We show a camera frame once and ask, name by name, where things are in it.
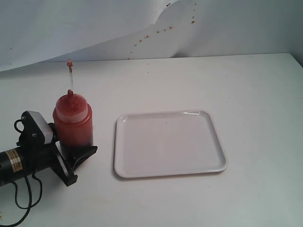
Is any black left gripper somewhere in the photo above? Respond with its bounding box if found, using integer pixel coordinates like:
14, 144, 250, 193
23, 122, 98, 186

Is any red sauce squeeze bottle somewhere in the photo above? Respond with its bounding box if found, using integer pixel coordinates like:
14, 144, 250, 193
52, 59, 95, 157

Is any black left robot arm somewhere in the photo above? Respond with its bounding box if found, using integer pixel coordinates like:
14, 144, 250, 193
0, 123, 98, 186

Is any white rectangular plastic tray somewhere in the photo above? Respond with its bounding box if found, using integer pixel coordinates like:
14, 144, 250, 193
114, 110, 228, 179

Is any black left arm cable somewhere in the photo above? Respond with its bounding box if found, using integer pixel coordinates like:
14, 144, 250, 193
0, 119, 43, 227

